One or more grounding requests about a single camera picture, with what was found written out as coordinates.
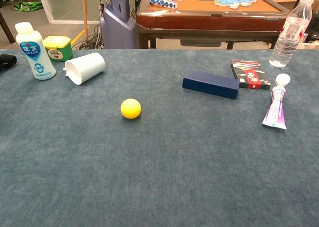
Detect white plastic cup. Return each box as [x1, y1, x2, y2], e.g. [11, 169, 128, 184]
[62, 52, 106, 86]

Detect white yogurt bottle blue label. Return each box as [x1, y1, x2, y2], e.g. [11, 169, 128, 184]
[14, 22, 57, 81]

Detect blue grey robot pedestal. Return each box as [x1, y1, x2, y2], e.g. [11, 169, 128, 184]
[100, 0, 138, 50]

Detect blue white snake puzzle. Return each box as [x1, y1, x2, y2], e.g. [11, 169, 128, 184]
[149, 0, 178, 9]

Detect yellow ball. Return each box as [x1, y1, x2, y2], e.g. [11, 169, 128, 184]
[120, 98, 142, 120]

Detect dark blue rectangular box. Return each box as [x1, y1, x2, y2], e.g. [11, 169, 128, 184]
[182, 69, 240, 100]

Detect green bag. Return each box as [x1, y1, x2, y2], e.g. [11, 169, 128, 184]
[13, 1, 43, 12]

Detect wooden pole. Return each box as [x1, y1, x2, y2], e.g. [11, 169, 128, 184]
[81, 0, 89, 38]

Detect brown wooden mahjong table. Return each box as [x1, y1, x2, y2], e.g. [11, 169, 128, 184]
[136, 0, 291, 50]

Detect black red card box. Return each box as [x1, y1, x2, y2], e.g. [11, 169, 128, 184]
[230, 59, 272, 91]

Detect clear plastic water bottle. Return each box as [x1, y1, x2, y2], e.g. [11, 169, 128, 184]
[269, 0, 317, 68]

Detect black floor cables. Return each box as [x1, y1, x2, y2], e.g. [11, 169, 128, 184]
[78, 25, 104, 50]

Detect green box yellow lid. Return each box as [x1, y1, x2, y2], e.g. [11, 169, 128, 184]
[42, 35, 74, 62]

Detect dark wooden furniture leg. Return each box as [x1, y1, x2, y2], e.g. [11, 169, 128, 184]
[0, 11, 16, 44]

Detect purple white toothpaste tube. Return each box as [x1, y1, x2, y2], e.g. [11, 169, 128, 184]
[262, 73, 291, 130]

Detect blue tablecloth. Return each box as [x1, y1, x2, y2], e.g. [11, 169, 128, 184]
[0, 49, 319, 227]

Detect white plastic basket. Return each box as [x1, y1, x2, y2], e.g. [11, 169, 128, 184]
[298, 41, 319, 50]

